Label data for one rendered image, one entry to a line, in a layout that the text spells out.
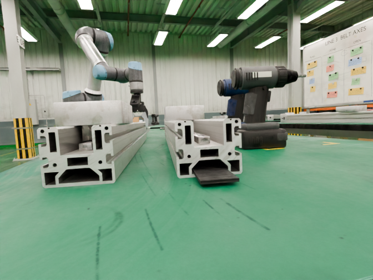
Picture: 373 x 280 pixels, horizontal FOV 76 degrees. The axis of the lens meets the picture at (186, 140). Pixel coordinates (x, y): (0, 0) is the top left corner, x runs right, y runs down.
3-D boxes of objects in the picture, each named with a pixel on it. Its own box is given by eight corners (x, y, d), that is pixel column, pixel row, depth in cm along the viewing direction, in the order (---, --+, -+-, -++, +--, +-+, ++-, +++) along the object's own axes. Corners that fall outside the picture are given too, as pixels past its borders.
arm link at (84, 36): (70, 18, 141) (101, 66, 119) (88, 23, 149) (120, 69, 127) (66, 36, 147) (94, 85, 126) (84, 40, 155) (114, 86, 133)
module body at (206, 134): (165, 138, 115) (164, 120, 114) (186, 137, 116) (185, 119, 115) (177, 178, 35) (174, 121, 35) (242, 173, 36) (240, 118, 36)
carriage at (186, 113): (165, 128, 82) (164, 109, 82) (196, 127, 83) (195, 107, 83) (166, 130, 66) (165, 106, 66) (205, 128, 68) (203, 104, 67)
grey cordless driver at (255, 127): (232, 146, 70) (230, 70, 68) (298, 143, 70) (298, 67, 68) (238, 150, 62) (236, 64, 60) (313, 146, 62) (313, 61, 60)
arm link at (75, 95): (60, 110, 161) (58, 90, 160) (80, 110, 171) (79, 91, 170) (66, 109, 153) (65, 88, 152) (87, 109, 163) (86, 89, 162)
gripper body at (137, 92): (145, 113, 138) (144, 91, 136) (144, 112, 129) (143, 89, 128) (132, 113, 137) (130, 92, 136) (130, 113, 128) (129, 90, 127)
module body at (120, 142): (125, 140, 113) (124, 122, 112) (146, 139, 114) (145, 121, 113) (42, 188, 33) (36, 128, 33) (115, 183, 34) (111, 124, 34)
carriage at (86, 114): (86, 136, 56) (83, 107, 55) (134, 134, 57) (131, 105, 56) (56, 143, 40) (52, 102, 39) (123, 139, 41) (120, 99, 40)
